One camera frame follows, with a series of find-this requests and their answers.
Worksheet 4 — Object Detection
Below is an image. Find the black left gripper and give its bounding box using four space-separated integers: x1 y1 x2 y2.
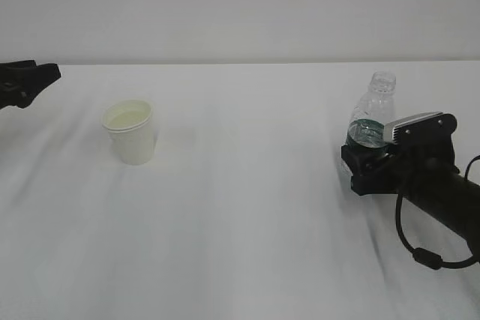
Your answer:
0 59 62 109

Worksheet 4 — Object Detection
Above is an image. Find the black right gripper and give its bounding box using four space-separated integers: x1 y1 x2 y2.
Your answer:
340 143 409 196

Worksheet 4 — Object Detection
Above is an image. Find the clear water bottle green label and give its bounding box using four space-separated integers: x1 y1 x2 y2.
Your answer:
345 71 396 148

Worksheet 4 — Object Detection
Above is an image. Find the white paper cup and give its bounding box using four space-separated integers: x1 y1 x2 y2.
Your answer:
102 100 155 166

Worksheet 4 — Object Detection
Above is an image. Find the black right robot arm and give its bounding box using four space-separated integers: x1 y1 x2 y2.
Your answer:
340 142 479 268

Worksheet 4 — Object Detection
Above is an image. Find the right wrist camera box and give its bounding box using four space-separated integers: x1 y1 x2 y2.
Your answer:
382 112 458 164

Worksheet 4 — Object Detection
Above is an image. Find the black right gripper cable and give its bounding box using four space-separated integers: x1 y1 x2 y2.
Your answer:
395 154 480 271

